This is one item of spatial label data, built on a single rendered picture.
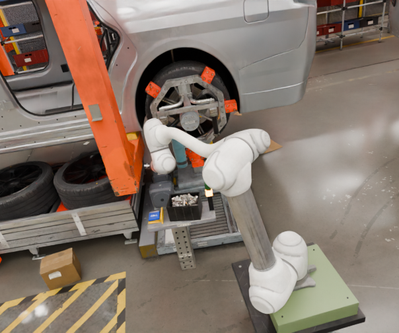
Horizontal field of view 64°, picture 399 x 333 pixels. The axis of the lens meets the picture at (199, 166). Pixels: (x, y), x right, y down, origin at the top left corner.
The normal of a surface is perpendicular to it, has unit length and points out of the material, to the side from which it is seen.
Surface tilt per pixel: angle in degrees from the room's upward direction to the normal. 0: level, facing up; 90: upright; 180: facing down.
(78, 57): 90
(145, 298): 0
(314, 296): 1
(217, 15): 90
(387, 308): 0
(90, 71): 90
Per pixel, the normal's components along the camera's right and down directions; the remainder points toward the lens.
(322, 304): -0.17, -0.85
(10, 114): 0.07, 0.53
